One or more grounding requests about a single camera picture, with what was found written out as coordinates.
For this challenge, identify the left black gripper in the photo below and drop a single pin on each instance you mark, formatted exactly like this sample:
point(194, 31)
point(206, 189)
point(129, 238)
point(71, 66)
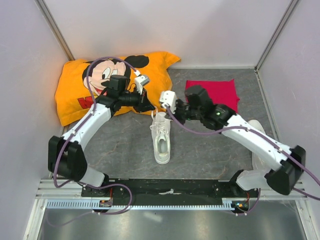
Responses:
point(143, 104)

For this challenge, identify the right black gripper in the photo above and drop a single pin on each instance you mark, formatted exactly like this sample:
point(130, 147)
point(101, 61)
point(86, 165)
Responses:
point(178, 103)

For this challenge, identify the white sneaker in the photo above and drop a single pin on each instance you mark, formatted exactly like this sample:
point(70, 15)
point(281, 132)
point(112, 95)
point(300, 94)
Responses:
point(257, 162)
point(160, 133)

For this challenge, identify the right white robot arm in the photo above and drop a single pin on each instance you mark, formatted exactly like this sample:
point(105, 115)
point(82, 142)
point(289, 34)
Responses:
point(281, 166)

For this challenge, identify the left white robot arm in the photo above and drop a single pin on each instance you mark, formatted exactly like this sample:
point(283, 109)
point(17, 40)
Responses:
point(66, 153)

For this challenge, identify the red folded cloth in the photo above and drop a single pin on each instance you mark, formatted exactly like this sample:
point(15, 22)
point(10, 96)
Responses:
point(221, 92)

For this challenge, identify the orange Mickey Mouse pillow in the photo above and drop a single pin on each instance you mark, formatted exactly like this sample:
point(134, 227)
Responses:
point(81, 80)

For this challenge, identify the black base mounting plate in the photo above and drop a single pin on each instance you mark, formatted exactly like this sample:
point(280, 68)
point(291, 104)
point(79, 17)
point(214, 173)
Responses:
point(182, 192)

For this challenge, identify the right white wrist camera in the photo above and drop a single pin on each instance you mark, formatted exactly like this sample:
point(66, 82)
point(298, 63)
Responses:
point(167, 100)

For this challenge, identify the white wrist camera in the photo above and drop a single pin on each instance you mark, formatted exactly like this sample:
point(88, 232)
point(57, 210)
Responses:
point(167, 100)
point(140, 81)

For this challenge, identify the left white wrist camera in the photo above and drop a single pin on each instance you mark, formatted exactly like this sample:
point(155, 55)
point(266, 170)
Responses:
point(140, 81)

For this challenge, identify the aluminium rail frame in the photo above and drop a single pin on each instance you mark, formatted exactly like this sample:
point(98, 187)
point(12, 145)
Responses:
point(272, 216)

